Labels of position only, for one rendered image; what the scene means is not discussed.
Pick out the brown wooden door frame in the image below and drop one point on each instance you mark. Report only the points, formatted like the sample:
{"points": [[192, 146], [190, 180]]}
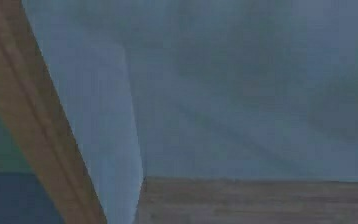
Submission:
{"points": [[30, 110]]}

